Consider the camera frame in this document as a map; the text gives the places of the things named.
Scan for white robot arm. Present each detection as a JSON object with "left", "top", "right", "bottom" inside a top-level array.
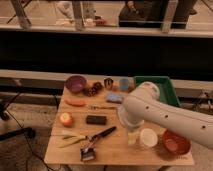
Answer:
[{"left": 118, "top": 82, "right": 213, "bottom": 150}]

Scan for white round cup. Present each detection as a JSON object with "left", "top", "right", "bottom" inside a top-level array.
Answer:
[{"left": 139, "top": 128, "right": 158, "bottom": 149}]

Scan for light blue cup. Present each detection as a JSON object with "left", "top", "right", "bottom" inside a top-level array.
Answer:
[{"left": 119, "top": 78, "right": 130, "bottom": 91}]

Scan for metal cup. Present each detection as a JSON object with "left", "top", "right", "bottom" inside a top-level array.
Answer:
[{"left": 104, "top": 78, "right": 113, "bottom": 90}]

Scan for dark red pepper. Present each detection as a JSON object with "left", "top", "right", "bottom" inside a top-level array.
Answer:
[{"left": 93, "top": 82, "right": 103, "bottom": 90}]

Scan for red-brown bowl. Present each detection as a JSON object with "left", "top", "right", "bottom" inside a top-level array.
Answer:
[{"left": 162, "top": 130, "right": 191, "bottom": 155}]

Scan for blue sponge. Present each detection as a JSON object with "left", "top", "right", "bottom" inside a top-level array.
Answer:
[{"left": 106, "top": 93, "right": 123, "bottom": 104}]

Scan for black rectangular block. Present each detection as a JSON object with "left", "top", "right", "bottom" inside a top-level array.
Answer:
[{"left": 86, "top": 115, "right": 107, "bottom": 125}]

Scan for thin dark pen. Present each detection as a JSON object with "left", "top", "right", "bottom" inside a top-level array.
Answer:
[{"left": 89, "top": 106, "right": 117, "bottom": 110}]

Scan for green plastic tray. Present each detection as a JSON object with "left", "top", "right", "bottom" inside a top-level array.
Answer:
[{"left": 133, "top": 76, "right": 180, "bottom": 107}]

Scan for dark red grapes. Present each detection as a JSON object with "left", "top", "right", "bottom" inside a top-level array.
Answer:
[{"left": 83, "top": 87, "right": 97, "bottom": 97}]

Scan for orange carrot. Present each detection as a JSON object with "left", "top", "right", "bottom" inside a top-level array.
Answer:
[{"left": 65, "top": 99, "right": 86, "bottom": 107}]

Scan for red yellow apple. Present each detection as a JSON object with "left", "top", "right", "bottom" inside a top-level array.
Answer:
[{"left": 59, "top": 112, "right": 74, "bottom": 127}]

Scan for purple bowl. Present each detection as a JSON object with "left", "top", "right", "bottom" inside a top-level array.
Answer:
[{"left": 65, "top": 75, "right": 87, "bottom": 93}]

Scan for black handled brush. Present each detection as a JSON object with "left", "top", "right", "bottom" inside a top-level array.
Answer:
[{"left": 80, "top": 126, "right": 117, "bottom": 162}]

